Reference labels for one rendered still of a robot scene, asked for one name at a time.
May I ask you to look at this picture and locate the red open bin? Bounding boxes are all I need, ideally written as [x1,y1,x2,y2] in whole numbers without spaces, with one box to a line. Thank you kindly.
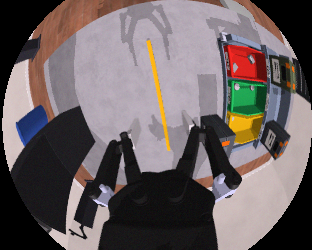
[223,45,267,82]

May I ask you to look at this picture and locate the yellow open bin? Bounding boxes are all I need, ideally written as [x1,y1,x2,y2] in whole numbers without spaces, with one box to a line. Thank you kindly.
[226,111,264,144]

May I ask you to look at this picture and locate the green bin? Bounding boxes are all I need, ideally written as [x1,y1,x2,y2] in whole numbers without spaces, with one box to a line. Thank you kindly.
[227,79,267,116]

